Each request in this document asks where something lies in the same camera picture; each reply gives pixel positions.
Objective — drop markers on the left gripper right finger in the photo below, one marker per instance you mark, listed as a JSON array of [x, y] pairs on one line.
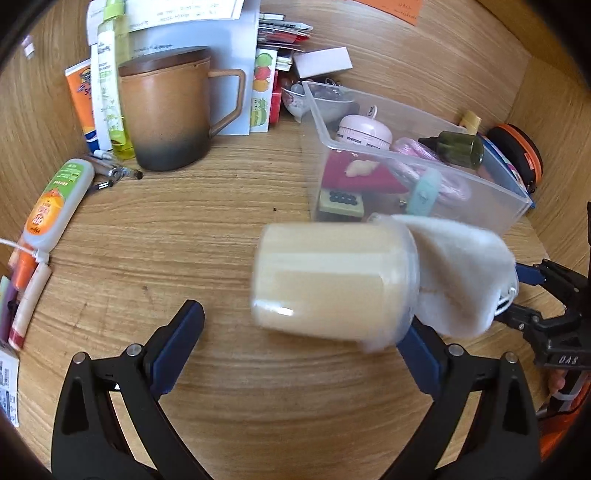
[[481, 423]]

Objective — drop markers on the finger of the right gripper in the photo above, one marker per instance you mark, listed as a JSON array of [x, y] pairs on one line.
[[565, 284], [528, 321]]

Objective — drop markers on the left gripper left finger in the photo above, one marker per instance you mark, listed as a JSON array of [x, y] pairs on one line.
[[88, 442]]

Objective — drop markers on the white cloth pouch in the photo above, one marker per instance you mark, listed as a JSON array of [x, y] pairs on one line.
[[452, 276]]

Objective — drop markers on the dark green glass bottle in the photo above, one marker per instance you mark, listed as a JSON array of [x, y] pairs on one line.
[[454, 148]]

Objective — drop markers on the beige plastic jar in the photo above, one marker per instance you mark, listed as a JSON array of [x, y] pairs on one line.
[[356, 282]]

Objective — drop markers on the pink round compact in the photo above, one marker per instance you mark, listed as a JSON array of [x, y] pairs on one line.
[[365, 130]]

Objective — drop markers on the right hand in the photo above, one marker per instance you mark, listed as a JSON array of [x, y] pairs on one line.
[[556, 380]]

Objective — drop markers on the black orange round case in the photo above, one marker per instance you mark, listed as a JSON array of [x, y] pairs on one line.
[[520, 151]]

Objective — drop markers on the green tile with black dots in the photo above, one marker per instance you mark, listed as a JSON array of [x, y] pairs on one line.
[[341, 203]]

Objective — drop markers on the clear plastic storage bin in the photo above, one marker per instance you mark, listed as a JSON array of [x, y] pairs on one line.
[[434, 187]]

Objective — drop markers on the orange label wipes pack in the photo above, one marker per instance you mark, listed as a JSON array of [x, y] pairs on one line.
[[57, 204]]

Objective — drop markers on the red velvet gift pouch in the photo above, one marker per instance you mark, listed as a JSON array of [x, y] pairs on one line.
[[346, 171]]

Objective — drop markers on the glass bowl of trinkets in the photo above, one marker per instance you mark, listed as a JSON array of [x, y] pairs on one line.
[[333, 101]]

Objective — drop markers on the orange paper note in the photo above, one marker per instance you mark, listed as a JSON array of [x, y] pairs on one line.
[[406, 10]]

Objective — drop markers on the green white tube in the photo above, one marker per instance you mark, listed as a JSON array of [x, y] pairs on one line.
[[112, 50]]

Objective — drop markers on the small white box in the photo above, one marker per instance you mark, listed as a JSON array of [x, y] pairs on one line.
[[322, 62]]

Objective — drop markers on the fruit pattern box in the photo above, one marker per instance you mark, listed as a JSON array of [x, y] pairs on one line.
[[262, 89]]

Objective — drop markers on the brown ceramic mug with lid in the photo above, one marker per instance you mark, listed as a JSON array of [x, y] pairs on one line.
[[166, 102]]

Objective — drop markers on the stack of booklets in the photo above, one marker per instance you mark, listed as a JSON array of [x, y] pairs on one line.
[[281, 38]]

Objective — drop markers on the orange snack box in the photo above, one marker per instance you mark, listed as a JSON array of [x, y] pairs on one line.
[[78, 79]]

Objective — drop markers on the white paper sheet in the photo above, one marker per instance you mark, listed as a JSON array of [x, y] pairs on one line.
[[142, 14]]

